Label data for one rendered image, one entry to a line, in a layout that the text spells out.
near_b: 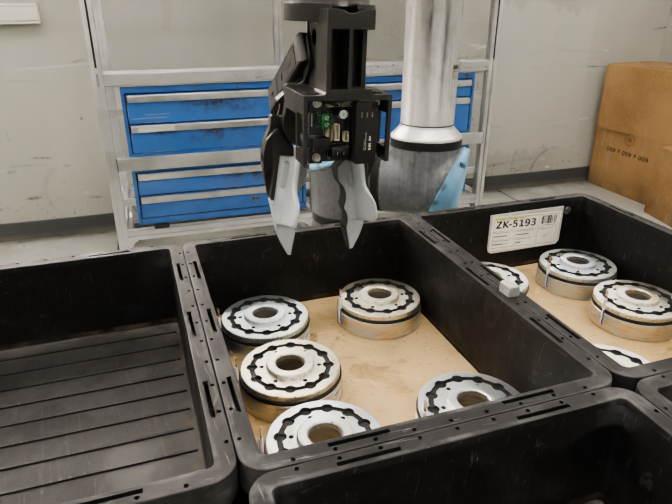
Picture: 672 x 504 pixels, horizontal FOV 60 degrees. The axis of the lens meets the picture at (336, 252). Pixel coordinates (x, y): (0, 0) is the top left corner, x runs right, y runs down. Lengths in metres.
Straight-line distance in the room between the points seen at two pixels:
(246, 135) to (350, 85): 2.06
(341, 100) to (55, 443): 0.40
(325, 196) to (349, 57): 0.56
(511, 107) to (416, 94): 3.08
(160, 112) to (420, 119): 1.64
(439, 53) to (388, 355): 0.47
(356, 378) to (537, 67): 3.54
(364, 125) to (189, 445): 0.33
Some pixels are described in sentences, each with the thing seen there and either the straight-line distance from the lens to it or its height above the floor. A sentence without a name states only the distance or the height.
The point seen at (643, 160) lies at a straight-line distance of 4.11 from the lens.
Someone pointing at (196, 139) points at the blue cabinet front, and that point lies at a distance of 2.48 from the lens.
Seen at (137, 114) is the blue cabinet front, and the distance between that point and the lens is 2.45.
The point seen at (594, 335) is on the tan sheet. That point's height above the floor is 0.83.
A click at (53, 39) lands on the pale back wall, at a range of 3.29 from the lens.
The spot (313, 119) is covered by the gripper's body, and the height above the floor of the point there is 1.12.
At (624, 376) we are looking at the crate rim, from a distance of 0.53.
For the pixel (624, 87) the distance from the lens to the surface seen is 4.19.
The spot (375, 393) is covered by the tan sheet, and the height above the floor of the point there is 0.83.
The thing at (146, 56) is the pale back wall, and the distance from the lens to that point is 3.28.
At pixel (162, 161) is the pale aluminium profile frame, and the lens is 2.45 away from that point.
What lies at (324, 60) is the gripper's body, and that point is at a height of 1.16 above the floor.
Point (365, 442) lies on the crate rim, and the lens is 0.41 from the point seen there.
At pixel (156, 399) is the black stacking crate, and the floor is 0.83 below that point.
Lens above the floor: 1.21
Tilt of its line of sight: 24 degrees down
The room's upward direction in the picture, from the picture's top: straight up
